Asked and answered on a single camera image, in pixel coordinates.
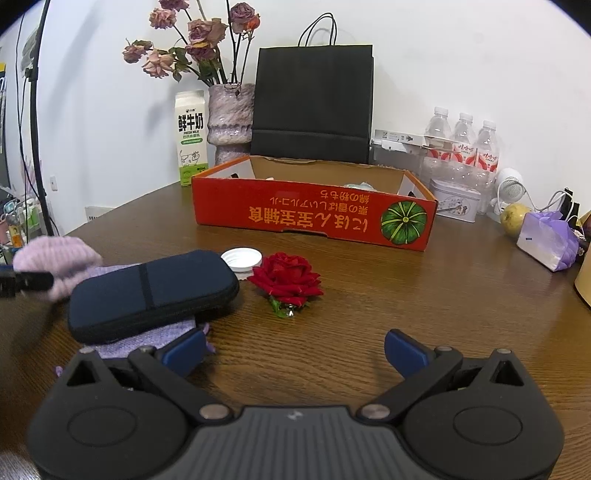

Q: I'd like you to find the white tin box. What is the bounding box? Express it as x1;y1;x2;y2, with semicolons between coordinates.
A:
429;178;483;223

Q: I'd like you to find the purple tissue pack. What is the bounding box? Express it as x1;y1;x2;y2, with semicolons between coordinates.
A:
516;211;581;272

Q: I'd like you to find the red cardboard box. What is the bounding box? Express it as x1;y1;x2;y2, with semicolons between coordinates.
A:
191;155;438;252

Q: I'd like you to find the dried pink rose bouquet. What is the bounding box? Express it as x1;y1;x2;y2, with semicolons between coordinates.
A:
122;0;262;88

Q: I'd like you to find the navy zip case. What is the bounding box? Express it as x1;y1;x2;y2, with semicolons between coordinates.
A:
68;250;241;344

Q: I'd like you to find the small white fan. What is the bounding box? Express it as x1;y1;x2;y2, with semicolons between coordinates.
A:
492;168;527;215

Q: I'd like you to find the white green milk carton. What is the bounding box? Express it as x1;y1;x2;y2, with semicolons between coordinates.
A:
174;91;207;188

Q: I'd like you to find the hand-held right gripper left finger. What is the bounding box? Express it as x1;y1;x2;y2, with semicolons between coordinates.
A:
65;328;234;423

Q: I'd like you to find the flat white box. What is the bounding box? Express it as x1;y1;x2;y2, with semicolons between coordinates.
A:
373;129;432;155

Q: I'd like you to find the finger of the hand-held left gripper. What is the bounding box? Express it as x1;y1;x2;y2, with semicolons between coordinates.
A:
0;270;54;298

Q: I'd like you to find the red artificial rose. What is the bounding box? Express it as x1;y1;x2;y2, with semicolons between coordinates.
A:
247;252;324;319

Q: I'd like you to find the purple drawstring pouch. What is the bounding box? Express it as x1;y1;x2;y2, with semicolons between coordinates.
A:
54;264;217;376

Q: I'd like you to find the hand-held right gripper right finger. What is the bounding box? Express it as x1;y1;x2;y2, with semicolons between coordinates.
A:
360;329;527;423

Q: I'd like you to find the white plastic cap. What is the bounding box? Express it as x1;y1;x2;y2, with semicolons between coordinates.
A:
221;248;263;281

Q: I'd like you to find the black paper bag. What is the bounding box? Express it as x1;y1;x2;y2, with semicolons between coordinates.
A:
250;13;374;165

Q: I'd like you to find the cluster of small bottles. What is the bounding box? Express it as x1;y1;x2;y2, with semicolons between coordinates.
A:
0;194;44;259

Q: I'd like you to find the green apple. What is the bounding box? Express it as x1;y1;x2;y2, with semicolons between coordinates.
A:
501;203;533;238

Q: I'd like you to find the light purple fuzzy sock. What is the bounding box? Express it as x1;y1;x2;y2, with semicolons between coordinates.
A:
13;235;103;303

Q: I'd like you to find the clear water bottle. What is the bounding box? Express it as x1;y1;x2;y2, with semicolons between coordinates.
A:
450;113;477;185
475;120;502;190
424;107;454;185

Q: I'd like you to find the purple mottled vase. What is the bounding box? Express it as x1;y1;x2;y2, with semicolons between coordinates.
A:
206;83;256;166

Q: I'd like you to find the white charging cable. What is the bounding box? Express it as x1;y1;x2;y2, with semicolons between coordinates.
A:
526;187;581;219

